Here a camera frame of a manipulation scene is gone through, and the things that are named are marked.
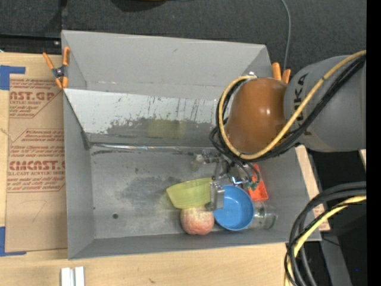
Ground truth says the grey metal bin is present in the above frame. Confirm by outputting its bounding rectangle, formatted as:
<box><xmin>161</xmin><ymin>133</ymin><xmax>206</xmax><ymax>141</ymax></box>
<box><xmin>61</xmin><ymin>30</ymin><xmax>323</xmax><ymax>260</ymax></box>

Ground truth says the brown cardboard board, red print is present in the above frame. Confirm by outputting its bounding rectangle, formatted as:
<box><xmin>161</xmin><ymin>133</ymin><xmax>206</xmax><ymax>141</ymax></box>
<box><xmin>0</xmin><ymin>52</ymin><xmax>69</xmax><ymax>257</ymax></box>

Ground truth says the yellow-green plastic bowl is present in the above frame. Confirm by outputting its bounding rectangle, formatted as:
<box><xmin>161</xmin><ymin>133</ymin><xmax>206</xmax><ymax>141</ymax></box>
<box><xmin>165</xmin><ymin>177</ymin><xmax>214</xmax><ymax>210</ymax></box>

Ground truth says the blue plastic bowl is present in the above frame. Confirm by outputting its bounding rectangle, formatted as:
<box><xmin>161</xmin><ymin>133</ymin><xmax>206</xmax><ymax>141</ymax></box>
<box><xmin>212</xmin><ymin>185</ymin><xmax>255</xmax><ymax>231</ymax></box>

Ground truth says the pink-yellow apple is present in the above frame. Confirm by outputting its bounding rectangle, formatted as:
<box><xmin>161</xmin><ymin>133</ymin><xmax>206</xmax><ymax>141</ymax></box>
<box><xmin>179</xmin><ymin>206</ymin><xmax>216</xmax><ymax>236</ymax></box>

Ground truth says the orange flat block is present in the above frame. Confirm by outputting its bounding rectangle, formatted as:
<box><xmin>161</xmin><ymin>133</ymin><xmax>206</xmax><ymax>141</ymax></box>
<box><xmin>242</xmin><ymin>163</ymin><xmax>269</xmax><ymax>203</ymax></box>

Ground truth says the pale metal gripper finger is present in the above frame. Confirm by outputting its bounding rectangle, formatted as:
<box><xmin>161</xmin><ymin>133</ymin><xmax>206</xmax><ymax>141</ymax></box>
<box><xmin>207</xmin><ymin>181</ymin><xmax>226</xmax><ymax>212</ymax></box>
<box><xmin>191</xmin><ymin>153</ymin><xmax>207</xmax><ymax>173</ymax></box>

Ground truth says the clear glass cup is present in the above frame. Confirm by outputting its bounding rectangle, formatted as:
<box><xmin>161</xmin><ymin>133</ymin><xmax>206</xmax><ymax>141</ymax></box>
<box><xmin>251</xmin><ymin>200</ymin><xmax>279</xmax><ymax>231</ymax></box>

